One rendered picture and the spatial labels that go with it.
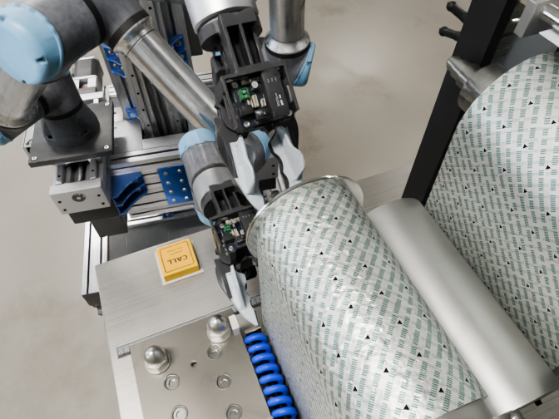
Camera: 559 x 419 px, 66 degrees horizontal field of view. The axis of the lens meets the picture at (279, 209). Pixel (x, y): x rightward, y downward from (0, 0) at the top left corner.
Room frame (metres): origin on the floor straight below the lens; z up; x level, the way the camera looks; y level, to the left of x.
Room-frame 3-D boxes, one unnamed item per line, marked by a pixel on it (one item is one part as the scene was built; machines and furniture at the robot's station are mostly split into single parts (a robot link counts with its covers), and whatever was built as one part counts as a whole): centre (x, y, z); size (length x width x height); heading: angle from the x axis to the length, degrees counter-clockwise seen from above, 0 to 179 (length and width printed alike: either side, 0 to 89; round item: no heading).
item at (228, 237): (0.38, 0.07, 1.12); 0.12 x 0.08 x 0.09; 22
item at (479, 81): (0.41, -0.25, 1.34); 0.06 x 0.06 x 0.06; 22
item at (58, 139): (0.93, 0.60, 0.87); 0.15 x 0.15 x 0.10
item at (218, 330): (0.25, 0.09, 1.05); 0.04 x 0.04 x 0.04
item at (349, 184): (0.29, -0.03, 1.25); 0.15 x 0.01 x 0.15; 112
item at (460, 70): (0.46, -0.23, 1.34); 0.06 x 0.03 x 0.03; 22
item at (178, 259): (0.45, 0.20, 0.91); 0.07 x 0.07 x 0.02; 22
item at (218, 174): (0.45, 0.10, 1.11); 0.08 x 0.05 x 0.08; 112
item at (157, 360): (0.20, 0.18, 1.05); 0.04 x 0.04 x 0.04
